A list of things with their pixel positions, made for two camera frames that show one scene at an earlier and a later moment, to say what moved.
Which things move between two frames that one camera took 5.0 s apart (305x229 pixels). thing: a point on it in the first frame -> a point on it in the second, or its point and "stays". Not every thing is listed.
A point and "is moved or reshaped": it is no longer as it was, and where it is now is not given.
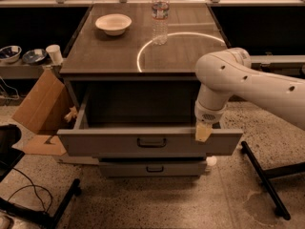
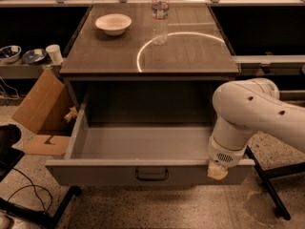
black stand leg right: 264,175 stays
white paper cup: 54,52 stays
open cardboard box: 44,110 stays
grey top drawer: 142,120 is moved or reshaped
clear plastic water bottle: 160,11 stays
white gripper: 208,114 -> 223,156
